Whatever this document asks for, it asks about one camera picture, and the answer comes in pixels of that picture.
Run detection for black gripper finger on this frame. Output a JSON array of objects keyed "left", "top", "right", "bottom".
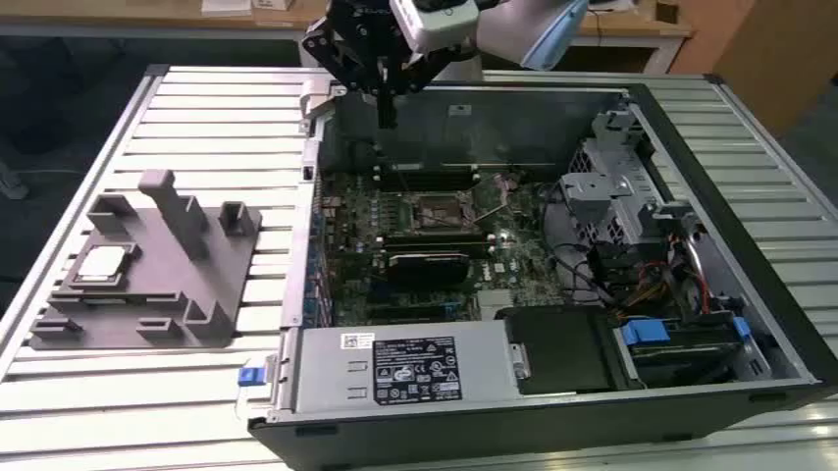
[
  {"left": 386, "top": 44, "right": 465, "bottom": 130},
  {"left": 301, "top": 18, "right": 389, "bottom": 130}
]

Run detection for silver CPU chip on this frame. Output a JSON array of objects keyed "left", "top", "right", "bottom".
[{"left": 73, "top": 243, "right": 131, "bottom": 287}]

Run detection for wooden desk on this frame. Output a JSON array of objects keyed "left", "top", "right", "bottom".
[{"left": 0, "top": 0, "right": 696, "bottom": 75}]

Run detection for metal drive cage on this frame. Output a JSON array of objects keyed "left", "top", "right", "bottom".
[{"left": 558, "top": 108, "right": 700, "bottom": 249}]

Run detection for black graphics card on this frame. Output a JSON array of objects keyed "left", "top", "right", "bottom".
[{"left": 385, "top": 251, "right": 473, "bottom": 287}]

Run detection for green motherboard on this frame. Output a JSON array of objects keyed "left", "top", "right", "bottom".
[{"left": 313, "top": 169, "right": 614, "bottom": 329}]

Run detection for small silver heatsink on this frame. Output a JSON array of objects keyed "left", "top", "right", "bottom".
[{"left": 476, "top": 288, "right": 518, "bottom": 312}]

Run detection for black expansion slot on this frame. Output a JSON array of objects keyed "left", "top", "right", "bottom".
[{"left": 366, "top": 304, "right": 474, "bottom": 320}]

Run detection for grey parts rack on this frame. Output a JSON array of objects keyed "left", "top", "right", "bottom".
[{"left": 29, "top": 168, "right": 265, "bottom": 351}]

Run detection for wooden cabinet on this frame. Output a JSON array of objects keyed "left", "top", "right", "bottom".
[{"left": 670, "top": 0, "right": 838, "bottom": 141}]

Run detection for green RAM stick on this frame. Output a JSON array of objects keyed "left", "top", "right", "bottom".
[{"left": 78, "top": 292, "right": 185, "bottom": 303}]

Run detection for black plastic shroud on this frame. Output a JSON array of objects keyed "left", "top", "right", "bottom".
[{"left": 502, "top": 304, "right": 622, "bottom": 396}]

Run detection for silver power supply unit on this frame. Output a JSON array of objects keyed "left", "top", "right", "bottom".
[{"left": 290, "top": 325, "right": 529, "bottom": 417}]

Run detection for hard disk in blue carrier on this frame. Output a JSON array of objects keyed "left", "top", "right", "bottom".
[{"left": 614, "top": 315, "right": 755, "bottom": 390}]

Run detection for black PC case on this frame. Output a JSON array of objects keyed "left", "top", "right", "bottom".
[{"left": 246, "top": 79, "right": 838, "bottom": 471}]

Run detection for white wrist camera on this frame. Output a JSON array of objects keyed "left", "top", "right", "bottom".
[{"left": 390, "top": 0, "right": 482, "bottom": 53}]

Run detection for grey metal bracket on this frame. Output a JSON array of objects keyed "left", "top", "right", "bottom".
[{"left": 300, "top": 79, "right": 337, "bottom": 120}]

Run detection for black cable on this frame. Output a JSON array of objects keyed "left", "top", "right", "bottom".
[{"left": 546, "top": 235, "right": 617, "bottom": 315}]

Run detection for yellow wire bundle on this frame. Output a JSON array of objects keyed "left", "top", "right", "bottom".
[{"left": 613, "top": 280, "right": 664, "bottom": 316}]

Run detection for grey flat cable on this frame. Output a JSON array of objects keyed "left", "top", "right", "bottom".
[{"left": 677, "top": 215, "right": 716, "bottom": 315}]

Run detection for red wire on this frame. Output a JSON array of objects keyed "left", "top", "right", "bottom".
[{"left": 636, "top": 261, "right": 715, "bottom": 315}]

